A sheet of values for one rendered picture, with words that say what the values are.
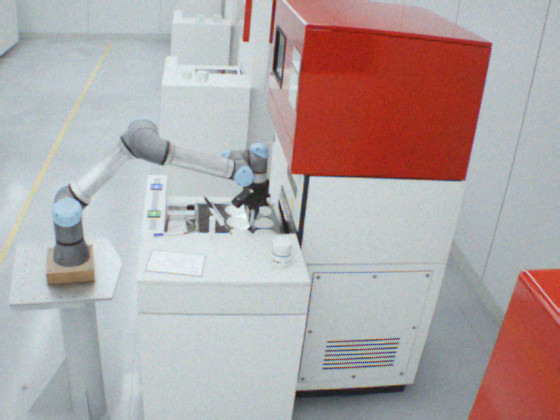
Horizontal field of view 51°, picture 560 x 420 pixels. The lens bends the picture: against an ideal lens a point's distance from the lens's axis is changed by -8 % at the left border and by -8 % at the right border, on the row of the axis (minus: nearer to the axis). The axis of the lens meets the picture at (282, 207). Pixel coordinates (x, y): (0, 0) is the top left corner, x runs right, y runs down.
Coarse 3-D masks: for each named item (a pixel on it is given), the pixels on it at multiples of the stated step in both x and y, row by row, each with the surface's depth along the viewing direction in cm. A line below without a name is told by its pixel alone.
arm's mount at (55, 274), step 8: (48, 248) 242; (48, 256) 237; (48, 264) 232; (56, 264) 233; (88, 264) 235; (48, 272) 227; (56, 272) 228; (64, 272) 229; (72, 272) 230; (80, 272) 231; (88, 272) 232; (48, 280) 228; (56, 280) 229; (64, 280) 231; (72, 280) 231; (80, 280) 233; (88, 280) 233
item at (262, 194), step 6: (258, 186) 261; (264, 186) 263; (258, 192) 263; (264, 192) 265; (252, 198) 262; (258, 198) 262; (264, 198) 264; (270, 198) 266; (252, 204) 263; (258, 204) 263; (264, 204) 267
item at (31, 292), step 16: (96, 240) 262; (16, 256) 244; (32, 256) 245; (96, 256) 251; (112, 256) 252; (16, 272) 234; (32, 272) 235; (96, 272) 240; (112, 272) 242; (16, 288) 224; (32, 288) 226; (48, 288) 227; (64, 288) 228; (80, 288) 229; (96, 288) 231; (112, 288) 232; (16, 304) 216; (32, 304) 218; (48, 304) 220; (64, 304) 223; (80, 304) 225
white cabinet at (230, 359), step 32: (160, 320) 223; (192, 320) 225; (224, 320) 227; (256, 320) 229; (288, 320) 231; (160, 352) 230; (192, 352) 232; (224, 352) 234; (256, 352) 236; (288, 352) 238; (160, 384) 238; (192, 384) 240; (224, 384) 242; (256, 384) 244; (288, 384) 246; (160, 416) 246; (192, 416) 248; (224, 416) 250; (256, 416) 253; (288, 416) 255
